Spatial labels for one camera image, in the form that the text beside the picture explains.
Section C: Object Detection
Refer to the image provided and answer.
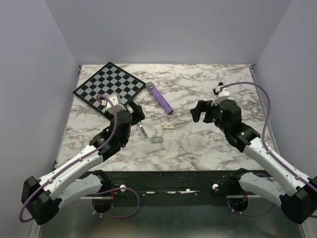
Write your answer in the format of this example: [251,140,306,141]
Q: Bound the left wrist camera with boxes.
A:
[102,93,126,115]

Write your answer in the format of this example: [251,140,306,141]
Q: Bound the aluminium frame rail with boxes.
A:
[30,183,305,238]

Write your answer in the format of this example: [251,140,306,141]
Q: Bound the purple glitter microphone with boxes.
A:
[146,82,174,115]

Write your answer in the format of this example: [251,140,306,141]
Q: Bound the grey staple strips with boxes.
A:
[151,136,163,144]

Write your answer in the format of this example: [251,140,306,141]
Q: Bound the small staple box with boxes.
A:
[163,122,174,130]

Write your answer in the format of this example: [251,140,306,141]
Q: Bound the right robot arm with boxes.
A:
[190,100,317,224]

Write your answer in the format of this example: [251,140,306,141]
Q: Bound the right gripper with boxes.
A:
[191,99,230,133]

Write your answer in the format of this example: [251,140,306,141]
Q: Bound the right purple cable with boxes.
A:
[219,81,317,216]

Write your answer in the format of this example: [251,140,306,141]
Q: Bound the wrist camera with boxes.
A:
[102,93,126,115]
[211,82,230,106]

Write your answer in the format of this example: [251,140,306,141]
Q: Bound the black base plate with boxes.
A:
[51,170,258,209]

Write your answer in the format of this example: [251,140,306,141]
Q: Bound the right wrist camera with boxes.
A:
[211,82,230,106]

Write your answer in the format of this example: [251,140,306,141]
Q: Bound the black grey chessboard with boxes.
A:
[73,62,146,119]

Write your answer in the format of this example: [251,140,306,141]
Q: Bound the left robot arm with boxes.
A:
[19,102,145,225]

